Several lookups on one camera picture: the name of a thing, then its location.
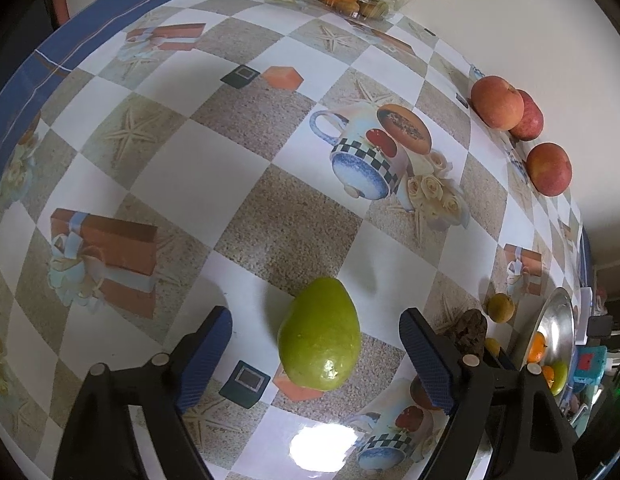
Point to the red apple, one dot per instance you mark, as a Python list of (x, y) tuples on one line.
[(497, 102), (550, 167), (532, 120)]

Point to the round metal plate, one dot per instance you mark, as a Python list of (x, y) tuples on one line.
[(560, 320)]

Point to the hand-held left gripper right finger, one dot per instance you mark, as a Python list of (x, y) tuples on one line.
[(427, 360)]

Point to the teal and red device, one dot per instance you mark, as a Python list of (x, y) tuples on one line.
[(590, 362)]

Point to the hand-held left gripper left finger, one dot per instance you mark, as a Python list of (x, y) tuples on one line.
[(204, 360)]

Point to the small black box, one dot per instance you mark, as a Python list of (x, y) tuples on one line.
[(601, 327)]

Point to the small yellow-green lime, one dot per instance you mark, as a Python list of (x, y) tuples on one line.
[(492, 346), (500, 307)]

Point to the wrinkled dark avocado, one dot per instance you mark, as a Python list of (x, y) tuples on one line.
[(470, 327)]

